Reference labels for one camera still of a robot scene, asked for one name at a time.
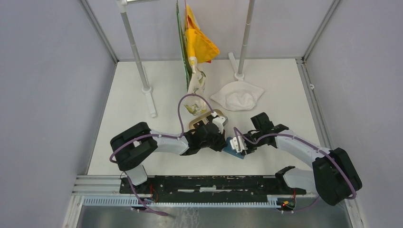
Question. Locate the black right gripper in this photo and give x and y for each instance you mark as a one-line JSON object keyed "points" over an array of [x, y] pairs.
{"points": [[250, 149]]}

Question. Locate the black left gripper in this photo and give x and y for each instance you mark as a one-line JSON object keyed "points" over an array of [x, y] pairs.
{"points": [[222, 142]]}

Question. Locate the blue leather card holder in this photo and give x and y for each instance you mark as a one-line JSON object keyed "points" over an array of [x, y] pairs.
{"points": [[228, 149]]}

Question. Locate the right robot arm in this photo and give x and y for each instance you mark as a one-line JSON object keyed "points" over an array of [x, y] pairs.
{"points": [[332, 175]]}

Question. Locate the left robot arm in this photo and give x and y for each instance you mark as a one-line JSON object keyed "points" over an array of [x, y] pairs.
{"points": [[131, 147]]}

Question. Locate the beige oval tray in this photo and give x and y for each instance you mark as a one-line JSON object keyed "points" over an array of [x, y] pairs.
{"points": [[204, 118]]}

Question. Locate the dinosaur print hanging cloth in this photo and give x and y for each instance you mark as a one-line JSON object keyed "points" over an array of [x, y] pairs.
{"points": [[194, 104]]}

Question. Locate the white crumpled cloth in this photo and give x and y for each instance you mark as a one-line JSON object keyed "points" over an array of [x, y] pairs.
{"points": [[238, 96]]}

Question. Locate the right rack pole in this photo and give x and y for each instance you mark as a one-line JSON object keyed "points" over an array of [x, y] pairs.
{"points": [[238, 66]]}

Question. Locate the rack pole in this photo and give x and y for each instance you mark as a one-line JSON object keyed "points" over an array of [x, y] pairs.
{"points": [[238, 66], [146, 88]]}

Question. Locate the green clothes hanger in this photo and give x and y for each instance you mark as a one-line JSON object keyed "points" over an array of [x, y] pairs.
{"points": [[186, 65]]}

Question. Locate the yellow hanging cloth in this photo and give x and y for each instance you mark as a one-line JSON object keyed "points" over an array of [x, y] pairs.
{"points": [[200, 49]]}

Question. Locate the left rack pole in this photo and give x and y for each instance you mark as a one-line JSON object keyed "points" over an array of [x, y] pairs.
{"points": [[146, 88]]}

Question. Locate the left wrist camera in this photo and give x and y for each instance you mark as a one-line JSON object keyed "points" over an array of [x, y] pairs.
{"points": [[218, 120]]}

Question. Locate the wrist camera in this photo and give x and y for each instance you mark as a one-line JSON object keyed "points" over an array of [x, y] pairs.
{"points": [[237, 144], [218, 120]]}

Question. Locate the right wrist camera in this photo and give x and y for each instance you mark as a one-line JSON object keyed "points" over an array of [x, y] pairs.
{"points": [[237, 144]]}

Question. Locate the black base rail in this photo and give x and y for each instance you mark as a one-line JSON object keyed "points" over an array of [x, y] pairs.
{"points": [[215, 189]]}

